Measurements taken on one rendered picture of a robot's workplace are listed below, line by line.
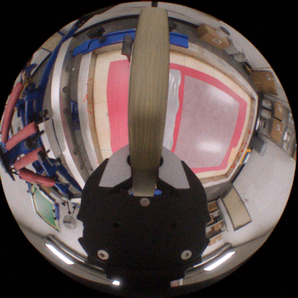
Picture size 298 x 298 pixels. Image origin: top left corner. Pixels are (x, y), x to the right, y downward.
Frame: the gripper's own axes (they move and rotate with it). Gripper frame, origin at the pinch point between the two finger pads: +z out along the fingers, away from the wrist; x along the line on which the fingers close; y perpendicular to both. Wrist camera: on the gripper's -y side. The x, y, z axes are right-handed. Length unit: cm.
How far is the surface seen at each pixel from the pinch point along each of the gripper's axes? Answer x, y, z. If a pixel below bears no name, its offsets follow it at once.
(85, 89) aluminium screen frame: -17.0, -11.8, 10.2
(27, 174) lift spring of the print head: -68, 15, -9
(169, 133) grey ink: 7.4, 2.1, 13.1
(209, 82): 20.0, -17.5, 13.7
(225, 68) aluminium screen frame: 25.2, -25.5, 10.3
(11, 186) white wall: -415, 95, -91
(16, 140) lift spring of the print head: -59, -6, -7
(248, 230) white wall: 365, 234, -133
